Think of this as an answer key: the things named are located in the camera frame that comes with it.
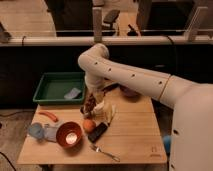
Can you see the white cup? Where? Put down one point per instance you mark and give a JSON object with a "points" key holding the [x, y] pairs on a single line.
{"points": [[98, 109]]}

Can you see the yellow banana peel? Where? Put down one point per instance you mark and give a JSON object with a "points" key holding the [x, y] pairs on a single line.
{"points": [[109, 113]]}

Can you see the white railing bar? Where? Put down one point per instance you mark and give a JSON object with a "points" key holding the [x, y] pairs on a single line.
{"points": [[107, 40]]}

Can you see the blue floor object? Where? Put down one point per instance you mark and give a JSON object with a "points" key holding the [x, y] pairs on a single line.
{"points": [[167, 143]]}

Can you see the purple grape bunch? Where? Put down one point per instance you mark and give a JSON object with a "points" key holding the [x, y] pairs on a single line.
{"points": [[89, 104]]}

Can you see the purple bowl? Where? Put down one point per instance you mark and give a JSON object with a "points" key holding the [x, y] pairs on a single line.
{"points": [[128, 92]]}

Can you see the red bowl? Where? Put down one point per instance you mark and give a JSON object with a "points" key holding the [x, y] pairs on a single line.
{"points": [[68, 134]]}

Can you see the wooden table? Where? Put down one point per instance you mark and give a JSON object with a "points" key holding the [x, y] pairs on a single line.
{"points": [[133, 136]]}

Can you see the orange fruit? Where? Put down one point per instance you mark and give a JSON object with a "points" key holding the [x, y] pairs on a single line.
{"points": [[89, 125]]}

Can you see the grey cloth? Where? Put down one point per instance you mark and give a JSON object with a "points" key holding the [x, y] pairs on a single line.
{"points": [[51, 130]]}

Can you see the silver fork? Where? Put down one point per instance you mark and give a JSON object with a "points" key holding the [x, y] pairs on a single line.
{"points": [[99, 150]]}

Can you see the orange carrot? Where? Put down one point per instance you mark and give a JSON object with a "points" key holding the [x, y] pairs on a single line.
{"points": [[49, 115]]}

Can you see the small dark jar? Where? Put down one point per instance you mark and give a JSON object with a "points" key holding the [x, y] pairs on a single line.
{"points": [[84, 113]]}

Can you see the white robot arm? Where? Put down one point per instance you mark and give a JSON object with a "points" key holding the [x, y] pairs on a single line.
{"points": [[192, 103]]}

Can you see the green plastic tray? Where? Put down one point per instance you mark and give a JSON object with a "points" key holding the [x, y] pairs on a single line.
{"points": [[53, 86]]}

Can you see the grey sponge in tray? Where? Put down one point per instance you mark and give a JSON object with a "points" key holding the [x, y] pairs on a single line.
{"points": [[72, 94]]}

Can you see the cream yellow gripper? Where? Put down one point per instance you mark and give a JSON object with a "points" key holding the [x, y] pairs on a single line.
{"points": [[99, 96]]}

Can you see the black rectangular block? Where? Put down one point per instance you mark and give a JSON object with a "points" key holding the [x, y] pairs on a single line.
{"points": [[97, 132]]}

